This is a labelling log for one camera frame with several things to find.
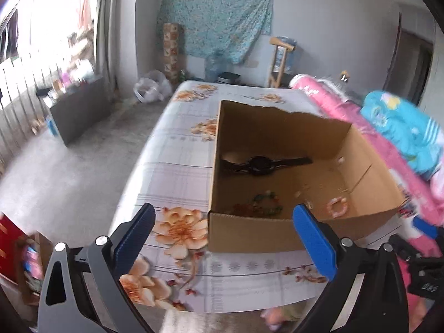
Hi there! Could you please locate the black basin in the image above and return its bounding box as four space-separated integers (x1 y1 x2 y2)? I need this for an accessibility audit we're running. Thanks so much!
217 72 242 84

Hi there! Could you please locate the dark cabinet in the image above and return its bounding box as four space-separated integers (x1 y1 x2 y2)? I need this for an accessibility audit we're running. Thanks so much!
49 74 108 145

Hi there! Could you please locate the blue cartoon blanket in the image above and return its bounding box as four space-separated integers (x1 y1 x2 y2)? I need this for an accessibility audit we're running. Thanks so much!
361 90 444 181

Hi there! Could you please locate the grey curtain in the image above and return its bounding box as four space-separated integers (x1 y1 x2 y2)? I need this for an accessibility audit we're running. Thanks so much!
94 0 139 91

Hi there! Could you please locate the pink floral quilt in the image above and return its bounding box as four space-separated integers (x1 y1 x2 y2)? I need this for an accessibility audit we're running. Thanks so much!
289 74 444 250

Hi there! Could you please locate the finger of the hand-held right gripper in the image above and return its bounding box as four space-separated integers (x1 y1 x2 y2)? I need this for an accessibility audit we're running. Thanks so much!
413 215 444 250
392 234 422 262

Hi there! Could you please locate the heart patterned roll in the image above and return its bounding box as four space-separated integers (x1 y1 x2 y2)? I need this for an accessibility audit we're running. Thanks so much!
163 22 181 82

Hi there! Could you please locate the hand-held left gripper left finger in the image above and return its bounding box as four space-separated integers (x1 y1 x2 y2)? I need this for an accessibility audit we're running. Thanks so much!
36 202 157 333

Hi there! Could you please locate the orange pink bead bracelet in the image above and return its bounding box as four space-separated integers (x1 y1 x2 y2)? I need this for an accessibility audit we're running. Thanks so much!
327 197 348 218

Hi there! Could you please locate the teal floral cloth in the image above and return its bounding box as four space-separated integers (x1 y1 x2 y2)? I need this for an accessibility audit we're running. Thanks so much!
157 0 274 65

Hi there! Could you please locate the clear water jug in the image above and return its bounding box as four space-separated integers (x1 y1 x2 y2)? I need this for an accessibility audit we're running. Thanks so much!
205 54 231 82

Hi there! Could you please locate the black wristwatch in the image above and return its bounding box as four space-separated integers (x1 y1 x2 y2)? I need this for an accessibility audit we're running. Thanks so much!
221 155 313 177

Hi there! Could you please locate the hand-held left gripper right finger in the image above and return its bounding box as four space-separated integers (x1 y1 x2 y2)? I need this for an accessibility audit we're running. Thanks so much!
292 204 410 333

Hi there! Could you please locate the dark wooden door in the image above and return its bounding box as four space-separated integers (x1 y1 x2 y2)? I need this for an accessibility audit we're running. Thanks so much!
383 12 434 108

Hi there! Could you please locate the white plastic bag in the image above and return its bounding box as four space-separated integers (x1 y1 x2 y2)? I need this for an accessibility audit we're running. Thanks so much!
133 70 173 103

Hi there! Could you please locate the floral plaid tablecloth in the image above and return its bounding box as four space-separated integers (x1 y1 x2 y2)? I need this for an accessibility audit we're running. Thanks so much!
113 80 410 314

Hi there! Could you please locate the red box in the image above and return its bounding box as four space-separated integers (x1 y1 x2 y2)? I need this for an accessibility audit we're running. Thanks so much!
0 211 26 285

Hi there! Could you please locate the wooden crutch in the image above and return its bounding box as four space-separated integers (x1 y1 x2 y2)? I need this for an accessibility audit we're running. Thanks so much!
268 36 297 89

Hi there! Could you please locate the multicoloured bead bracelet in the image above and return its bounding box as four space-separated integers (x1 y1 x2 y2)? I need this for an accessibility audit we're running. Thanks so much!
232 191 284 217

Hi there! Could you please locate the brown cardboard box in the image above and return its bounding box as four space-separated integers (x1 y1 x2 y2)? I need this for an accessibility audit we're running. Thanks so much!
207 100 406 254

